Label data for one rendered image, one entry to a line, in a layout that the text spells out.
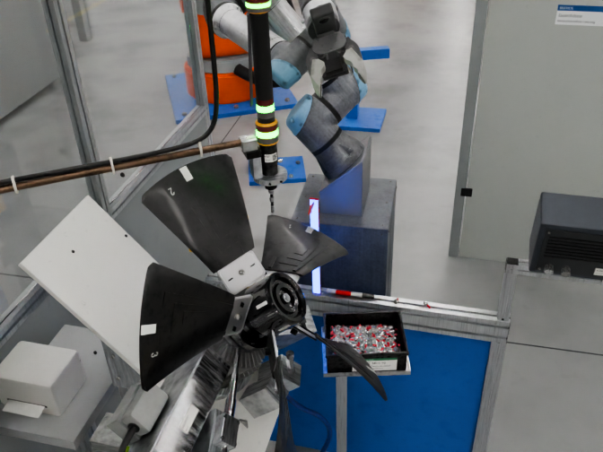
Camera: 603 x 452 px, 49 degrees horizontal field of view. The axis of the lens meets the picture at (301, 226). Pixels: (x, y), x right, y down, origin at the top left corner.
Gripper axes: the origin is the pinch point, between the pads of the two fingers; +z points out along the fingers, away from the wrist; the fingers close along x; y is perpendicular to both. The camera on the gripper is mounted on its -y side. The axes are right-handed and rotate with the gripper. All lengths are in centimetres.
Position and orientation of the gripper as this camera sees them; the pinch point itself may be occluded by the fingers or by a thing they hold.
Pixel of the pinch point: (341, 83)
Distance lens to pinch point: 136.4
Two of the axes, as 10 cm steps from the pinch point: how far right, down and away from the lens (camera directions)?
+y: 2.2, 4.9, 8.4
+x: -9.6, 2.7, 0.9
